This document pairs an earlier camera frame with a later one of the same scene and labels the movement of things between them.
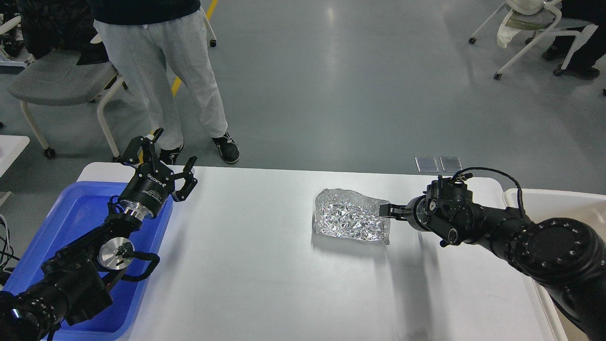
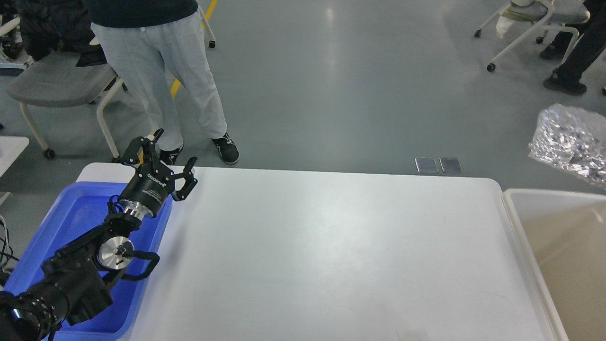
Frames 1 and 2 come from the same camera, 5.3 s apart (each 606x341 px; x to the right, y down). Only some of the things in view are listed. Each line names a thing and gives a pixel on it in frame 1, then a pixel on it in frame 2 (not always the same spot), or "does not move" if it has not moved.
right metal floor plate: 450,164 does not move
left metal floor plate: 426,164 does not move
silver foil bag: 346,214 to 568,137
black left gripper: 146,193 does not move
